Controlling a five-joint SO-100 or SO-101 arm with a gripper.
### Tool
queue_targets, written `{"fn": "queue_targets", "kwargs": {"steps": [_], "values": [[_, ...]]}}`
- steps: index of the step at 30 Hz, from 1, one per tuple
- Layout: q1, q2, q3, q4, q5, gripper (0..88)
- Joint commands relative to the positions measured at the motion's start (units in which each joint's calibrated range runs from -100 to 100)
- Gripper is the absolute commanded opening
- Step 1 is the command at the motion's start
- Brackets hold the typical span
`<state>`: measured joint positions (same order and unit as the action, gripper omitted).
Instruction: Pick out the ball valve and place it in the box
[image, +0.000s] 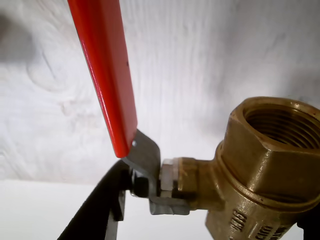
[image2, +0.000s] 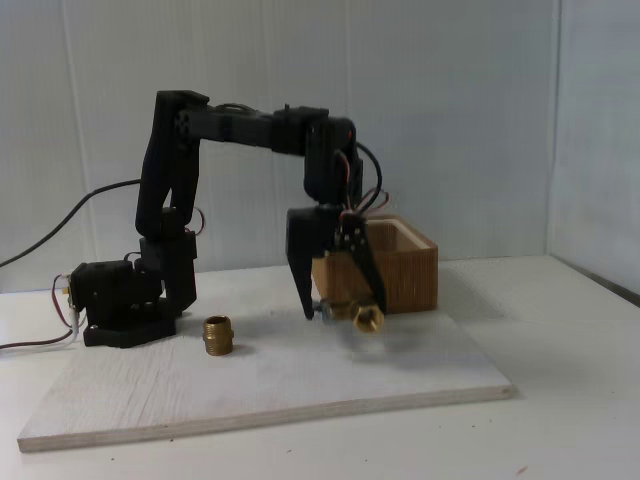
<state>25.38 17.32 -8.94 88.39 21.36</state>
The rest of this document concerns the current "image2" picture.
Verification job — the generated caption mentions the brass ball valve red handle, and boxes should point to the brass ball valve red handle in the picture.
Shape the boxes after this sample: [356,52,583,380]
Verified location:
[313,294,386,337]

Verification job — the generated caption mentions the wooden slatted box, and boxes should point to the wooden slatted box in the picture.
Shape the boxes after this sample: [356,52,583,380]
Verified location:
[312,213,440,316]

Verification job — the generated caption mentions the brass threaded pipe nipple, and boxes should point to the brass threaded pipe nipple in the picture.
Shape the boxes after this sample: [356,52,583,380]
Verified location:
[202,314,236,357]

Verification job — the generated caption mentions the white painted plywood board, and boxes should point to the white painted plywood board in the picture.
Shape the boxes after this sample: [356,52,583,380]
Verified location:
[17,304,516,455]

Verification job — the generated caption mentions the red white gripper servo wires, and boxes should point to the red white gripper servo wires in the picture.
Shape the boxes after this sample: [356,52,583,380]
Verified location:
[337,148,396,221]

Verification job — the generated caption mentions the red shoulder servo wire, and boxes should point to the red shoulder servo wire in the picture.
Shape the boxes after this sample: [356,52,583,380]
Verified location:
[185,206,207,236]

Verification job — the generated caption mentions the white base cable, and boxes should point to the white base cable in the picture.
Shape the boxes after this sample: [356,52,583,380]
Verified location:
[0,299,84,359]

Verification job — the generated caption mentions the dark red base wire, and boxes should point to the dark red base wire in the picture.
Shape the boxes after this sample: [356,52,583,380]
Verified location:
[0,274,81,351]

